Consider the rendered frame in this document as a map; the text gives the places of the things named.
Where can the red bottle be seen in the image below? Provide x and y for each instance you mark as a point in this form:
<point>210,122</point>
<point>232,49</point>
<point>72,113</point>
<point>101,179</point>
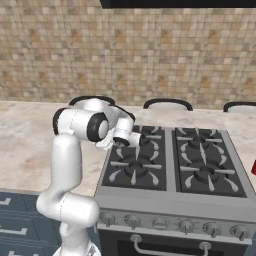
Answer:
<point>254,167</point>

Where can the dark oven door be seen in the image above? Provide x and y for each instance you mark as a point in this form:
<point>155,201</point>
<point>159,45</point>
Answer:
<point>113,245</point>

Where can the grey stove with black hob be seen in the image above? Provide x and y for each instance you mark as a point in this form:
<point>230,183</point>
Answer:
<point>170,200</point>

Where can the blue drawer front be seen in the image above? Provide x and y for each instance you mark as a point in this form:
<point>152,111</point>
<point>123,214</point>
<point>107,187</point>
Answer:
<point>33,221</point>
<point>15,208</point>
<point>40,248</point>

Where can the grey stove knob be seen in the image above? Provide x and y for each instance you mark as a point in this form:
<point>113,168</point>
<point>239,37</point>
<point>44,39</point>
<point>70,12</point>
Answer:
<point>107,218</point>
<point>159,222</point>
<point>132,220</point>
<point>186,226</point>
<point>212,228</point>
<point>240,231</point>

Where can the black extractor hood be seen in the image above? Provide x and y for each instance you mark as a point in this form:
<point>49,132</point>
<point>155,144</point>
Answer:
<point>176,3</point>

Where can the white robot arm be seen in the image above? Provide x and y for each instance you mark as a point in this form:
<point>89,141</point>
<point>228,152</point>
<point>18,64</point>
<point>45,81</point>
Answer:
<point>66,166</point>

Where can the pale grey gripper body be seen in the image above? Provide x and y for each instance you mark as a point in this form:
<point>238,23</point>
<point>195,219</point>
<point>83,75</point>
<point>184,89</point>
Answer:
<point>105,143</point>

